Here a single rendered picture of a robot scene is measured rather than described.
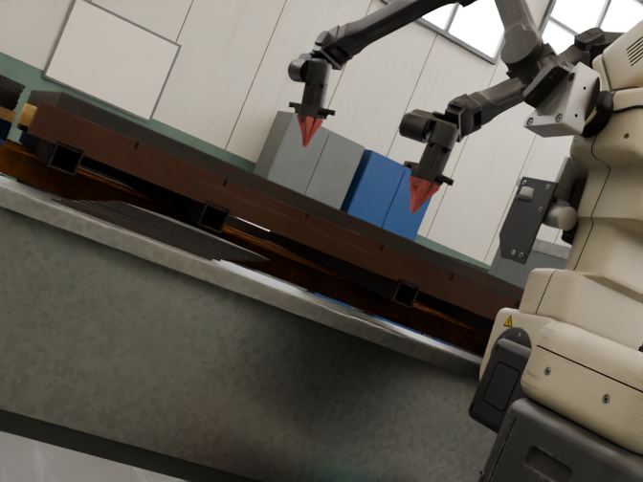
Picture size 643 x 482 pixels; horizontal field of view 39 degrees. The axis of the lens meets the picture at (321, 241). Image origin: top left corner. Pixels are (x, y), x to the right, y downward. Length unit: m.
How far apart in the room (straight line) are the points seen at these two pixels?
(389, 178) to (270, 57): 1.98
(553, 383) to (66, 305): 0.85
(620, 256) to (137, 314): 0.86
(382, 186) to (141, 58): 3.10
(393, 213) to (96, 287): 9.35
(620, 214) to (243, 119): 9.21
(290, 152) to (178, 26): 1.85
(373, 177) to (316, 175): 0.74
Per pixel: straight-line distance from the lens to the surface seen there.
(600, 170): 1.71
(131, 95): 10.29
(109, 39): 10.24
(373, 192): 10.75
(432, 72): 11.78
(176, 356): 1.73
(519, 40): 1.73
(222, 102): 10.60
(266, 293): 1.58
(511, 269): 3.06
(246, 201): 1.75
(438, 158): 1.99
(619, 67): 1.76
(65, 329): 1.69
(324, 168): 10.43
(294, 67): 2.27
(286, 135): 10.21
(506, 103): 2.10
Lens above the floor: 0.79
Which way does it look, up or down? level
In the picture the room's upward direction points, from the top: 22 degrees clockwise
